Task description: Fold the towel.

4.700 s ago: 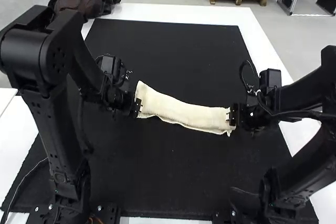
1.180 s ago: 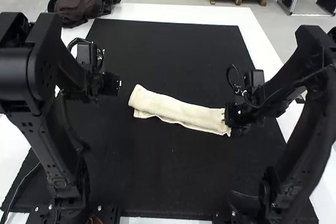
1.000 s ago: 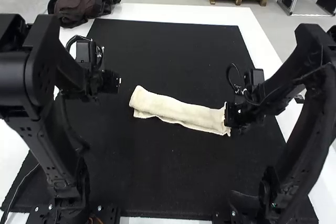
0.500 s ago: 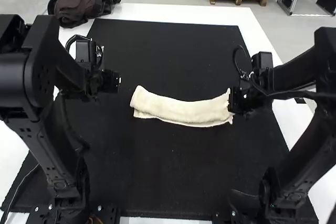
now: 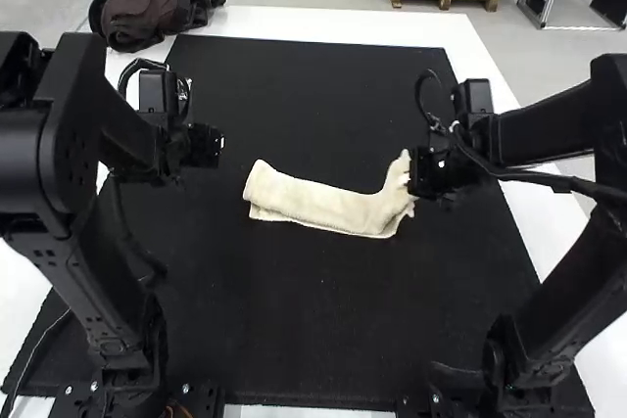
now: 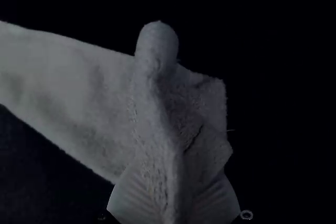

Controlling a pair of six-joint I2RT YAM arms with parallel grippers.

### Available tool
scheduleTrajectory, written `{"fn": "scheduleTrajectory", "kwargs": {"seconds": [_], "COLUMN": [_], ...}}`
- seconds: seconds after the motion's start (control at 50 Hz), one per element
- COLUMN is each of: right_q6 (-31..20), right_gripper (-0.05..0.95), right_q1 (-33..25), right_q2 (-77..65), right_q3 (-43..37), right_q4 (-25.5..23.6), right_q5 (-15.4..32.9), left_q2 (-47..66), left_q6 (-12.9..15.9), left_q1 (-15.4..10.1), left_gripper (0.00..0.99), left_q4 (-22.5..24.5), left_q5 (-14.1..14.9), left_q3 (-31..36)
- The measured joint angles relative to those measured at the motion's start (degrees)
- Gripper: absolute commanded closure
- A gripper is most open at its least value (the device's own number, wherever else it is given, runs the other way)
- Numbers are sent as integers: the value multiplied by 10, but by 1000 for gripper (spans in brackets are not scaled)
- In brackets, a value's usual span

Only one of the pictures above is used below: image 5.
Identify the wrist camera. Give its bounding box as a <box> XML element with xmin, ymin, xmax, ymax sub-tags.
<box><xmin>135</xmin><ymin>70</ymin><xmax>178</xmax><ymax>116</ymax></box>
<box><xmin>458</xmin><ymin>77</ymin><xmax>494</xmax><ymax>116</ymax></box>

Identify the black mat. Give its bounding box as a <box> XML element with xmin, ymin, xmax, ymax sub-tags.
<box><xmin>0</xmin><ymin>34</ymin><xmax>597</xmax><ymax>418</ymax></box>

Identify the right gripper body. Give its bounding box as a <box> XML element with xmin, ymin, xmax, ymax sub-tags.
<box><xmin>405</xmin><ymin>142</ymin><xmax>474</xmax><ymax>202</ymax></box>

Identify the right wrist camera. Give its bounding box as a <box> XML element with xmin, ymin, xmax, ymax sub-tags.
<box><xmin>458</xmin><ymin>77</ymin><xmax>494</xmax><ymax>116</ymax></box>

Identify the black jacket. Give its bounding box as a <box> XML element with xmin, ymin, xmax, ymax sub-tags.
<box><xmin>87</xmin><ymin>0</ymin><xmax>228</xmax><ymax>54</ymax></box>

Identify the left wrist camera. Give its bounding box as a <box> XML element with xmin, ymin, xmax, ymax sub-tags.
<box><xmin>135</xmin><ymin>70</ymin><xmax>178</xmax><ymax>116</ymax></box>

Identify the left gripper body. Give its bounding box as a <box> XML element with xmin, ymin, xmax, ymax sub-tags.
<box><xmin>184</xmin><ymin>121</ymin><xmax>227</xmax><ymax>169</ymax></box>

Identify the black cable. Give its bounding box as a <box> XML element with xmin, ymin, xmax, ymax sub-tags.
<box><xmin>117</xmin><ymin>57</ymin><xmax>170</xmax><ymax>97</ymax></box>
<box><xmin>413</xmin><ymin>69</ymin><xmax>446</xmax><ymax>134</ymax></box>

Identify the pale towel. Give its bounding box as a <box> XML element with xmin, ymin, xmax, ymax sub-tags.
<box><xmin>241</xmin><ymin>147</ymin><xmax>418</xmax><ymax>243</ymax></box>

